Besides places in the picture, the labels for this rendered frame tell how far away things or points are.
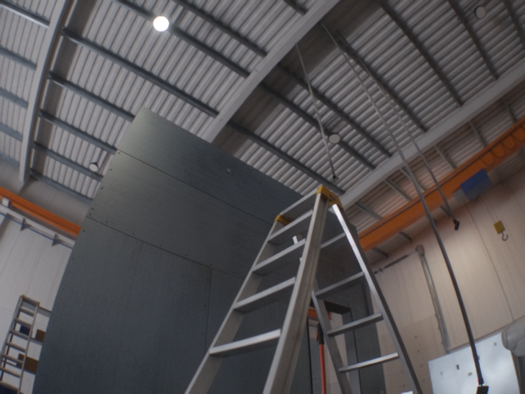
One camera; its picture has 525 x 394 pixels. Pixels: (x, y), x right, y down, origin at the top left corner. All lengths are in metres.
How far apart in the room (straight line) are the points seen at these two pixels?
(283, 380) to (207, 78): 7.41
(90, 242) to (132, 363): 0.65
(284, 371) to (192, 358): 0.85
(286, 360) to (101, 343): 0.91
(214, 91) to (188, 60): 1.08
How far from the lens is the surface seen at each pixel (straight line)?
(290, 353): 0.91
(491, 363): 7.62
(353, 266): 3.06
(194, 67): 7.74
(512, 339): 1.59
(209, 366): 1.17
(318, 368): 6.95
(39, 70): 8.66
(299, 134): 8.67
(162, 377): 1.56
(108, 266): 1.61
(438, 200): 9.70
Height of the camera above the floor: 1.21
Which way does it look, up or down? 42 degrees up
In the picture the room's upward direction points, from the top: straight up
